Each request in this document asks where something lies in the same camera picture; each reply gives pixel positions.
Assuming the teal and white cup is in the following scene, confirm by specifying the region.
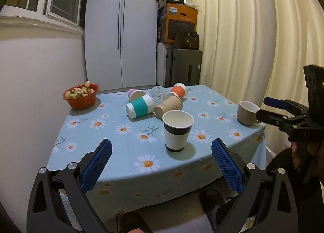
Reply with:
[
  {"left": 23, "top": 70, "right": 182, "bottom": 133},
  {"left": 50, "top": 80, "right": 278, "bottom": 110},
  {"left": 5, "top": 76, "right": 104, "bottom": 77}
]
[{"left": 126, "top": 94, "right": 155, "bottom": 119}]

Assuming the orange cardboard box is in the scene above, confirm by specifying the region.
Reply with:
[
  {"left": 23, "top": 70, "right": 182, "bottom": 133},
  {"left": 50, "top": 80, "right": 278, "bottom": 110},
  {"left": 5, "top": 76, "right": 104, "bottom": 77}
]
[{"left": 157, "top": 3, "right": 199, "bottom": 44}]

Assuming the clear glass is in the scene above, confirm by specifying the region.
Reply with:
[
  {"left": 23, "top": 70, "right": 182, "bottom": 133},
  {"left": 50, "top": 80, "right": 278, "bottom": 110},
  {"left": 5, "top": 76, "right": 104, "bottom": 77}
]
[{"left": 151, "top": 86, "right": 168, "bottom": 105}]

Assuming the red plastic bowl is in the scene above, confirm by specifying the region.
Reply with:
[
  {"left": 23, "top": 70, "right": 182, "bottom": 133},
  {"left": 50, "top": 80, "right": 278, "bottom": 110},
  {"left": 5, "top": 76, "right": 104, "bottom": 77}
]
[{"left": 63, "top": 83, "right": 100, "bottom": 110}]

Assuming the beige ceramic cup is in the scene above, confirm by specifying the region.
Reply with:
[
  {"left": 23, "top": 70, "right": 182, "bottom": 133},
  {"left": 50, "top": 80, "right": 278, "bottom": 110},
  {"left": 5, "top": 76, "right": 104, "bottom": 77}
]
[{"left": 237, "top": 101, "right": 261, "bottom": 126}]

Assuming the person's right hand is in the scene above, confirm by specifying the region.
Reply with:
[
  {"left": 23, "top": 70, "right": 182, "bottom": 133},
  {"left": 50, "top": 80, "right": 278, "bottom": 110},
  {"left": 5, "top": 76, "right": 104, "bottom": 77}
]
[{"left": 291, "top": 142, "right": 310, "bottom": 173}]

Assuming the black sandal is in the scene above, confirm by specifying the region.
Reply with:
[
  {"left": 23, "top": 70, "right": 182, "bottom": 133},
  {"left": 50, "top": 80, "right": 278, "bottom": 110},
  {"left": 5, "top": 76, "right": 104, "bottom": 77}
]
[{"left": 115, "top": 211, "right": 153, "bottom": 233}]

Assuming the blue daisy tablecloth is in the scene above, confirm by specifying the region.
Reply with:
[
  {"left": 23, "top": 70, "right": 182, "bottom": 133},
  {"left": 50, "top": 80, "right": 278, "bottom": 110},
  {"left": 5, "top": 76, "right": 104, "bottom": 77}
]
[{"left": 46, "top": 85, "right": 266, "bottom": 224}]

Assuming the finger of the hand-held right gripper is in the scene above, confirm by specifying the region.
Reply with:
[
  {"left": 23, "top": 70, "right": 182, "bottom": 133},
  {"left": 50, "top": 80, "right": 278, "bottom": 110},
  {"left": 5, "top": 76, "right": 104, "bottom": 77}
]
[
  {"left": 255, "top": 109, "right": 294, "bottom": 130},
  {"left": 263, "top": 97, "right": 308, "bottom": 116}
]

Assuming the dark brown handbag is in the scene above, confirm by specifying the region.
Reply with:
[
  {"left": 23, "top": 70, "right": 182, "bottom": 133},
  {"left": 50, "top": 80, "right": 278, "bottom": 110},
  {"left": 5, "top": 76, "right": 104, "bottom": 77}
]
[{"left": 174, "top": 31, "right": 199, "bottom": 50}]

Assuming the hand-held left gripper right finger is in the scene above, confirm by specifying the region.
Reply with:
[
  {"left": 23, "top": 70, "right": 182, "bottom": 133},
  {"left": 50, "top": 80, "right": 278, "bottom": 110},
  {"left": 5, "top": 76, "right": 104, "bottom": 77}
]
[{"left": 211, "top": 138, "right": 299, "bottom": 233}]

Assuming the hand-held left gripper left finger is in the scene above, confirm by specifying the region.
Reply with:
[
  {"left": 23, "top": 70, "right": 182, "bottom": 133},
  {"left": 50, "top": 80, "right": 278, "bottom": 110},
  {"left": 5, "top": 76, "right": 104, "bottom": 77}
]
[{"left": 27, "top": 139, "right": 113, "bottom": 233}]

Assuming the brown paper cup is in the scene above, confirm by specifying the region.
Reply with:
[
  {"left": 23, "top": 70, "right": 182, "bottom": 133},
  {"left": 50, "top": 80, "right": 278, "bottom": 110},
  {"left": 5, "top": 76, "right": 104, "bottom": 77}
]
[{"left": 154, "top": 96, "right": 183, "bottom": 119}]

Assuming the white wardrobe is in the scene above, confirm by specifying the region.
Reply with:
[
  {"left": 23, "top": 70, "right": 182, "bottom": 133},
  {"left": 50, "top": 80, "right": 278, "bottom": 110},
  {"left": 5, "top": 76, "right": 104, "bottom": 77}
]
[{"left": 85, "top": 0, "right": 162, "bottom": 94}]

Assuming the dark grey suitcase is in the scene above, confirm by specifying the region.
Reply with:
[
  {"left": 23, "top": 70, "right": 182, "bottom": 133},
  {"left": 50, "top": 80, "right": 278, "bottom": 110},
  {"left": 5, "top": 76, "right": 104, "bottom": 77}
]
[{"left": 166, "top": 48, "right": 203, "bottom": 88}]

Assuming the purple and white cup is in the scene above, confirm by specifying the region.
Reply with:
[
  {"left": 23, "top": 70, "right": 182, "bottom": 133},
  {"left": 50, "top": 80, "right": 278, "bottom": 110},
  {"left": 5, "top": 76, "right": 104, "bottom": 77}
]
[{"left": 128, "top": 88, "right": 147, "bottom": 102}]

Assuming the cream curtain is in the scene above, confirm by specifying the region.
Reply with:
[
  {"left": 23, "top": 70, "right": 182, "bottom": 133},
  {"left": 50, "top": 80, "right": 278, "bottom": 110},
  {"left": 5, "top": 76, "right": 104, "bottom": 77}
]
[{"left": 182, "top": 0, "right": 324, "bottom": 147}]

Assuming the orange and white cup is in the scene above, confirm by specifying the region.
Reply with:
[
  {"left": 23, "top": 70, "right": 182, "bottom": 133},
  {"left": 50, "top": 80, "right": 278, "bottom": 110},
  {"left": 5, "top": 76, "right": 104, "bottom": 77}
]
[{"left": 166, "top": 83, "right": 188, "bottom": 99}]

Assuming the white paper cup dark band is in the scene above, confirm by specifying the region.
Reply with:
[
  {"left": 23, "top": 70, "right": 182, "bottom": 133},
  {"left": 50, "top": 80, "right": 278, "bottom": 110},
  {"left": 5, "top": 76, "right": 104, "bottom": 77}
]
[{"left": 162, "top": 111, "right": 194, "bottom": 152}]

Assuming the pile of strawberries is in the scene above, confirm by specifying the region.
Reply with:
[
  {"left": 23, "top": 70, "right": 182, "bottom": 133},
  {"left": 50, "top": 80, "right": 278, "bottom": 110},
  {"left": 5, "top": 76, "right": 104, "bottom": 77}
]
[{"left": 65, "top": 81, "right": 96, "bottom": 98}]

